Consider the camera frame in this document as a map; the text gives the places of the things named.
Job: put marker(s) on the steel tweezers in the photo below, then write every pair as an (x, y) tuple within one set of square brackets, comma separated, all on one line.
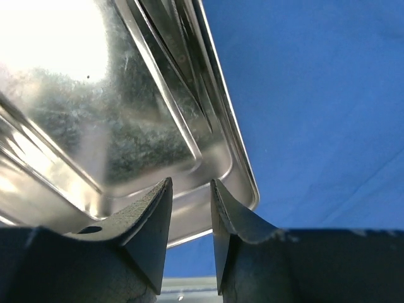
[(169, 25)]

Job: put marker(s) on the blue surgical cloth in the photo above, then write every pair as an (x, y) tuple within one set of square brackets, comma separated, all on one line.
[(317, 88)]

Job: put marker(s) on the front aluminium rail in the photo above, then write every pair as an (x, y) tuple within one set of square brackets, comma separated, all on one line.
[(191, 290)]

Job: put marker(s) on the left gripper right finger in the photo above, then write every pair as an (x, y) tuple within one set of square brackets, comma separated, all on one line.
[(259, 262)]

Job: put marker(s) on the stainless steel instrument tray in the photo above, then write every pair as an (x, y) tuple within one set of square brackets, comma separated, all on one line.
[(94, 114)]

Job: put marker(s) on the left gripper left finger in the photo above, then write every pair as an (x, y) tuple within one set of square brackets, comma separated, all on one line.
[(119, 259)]

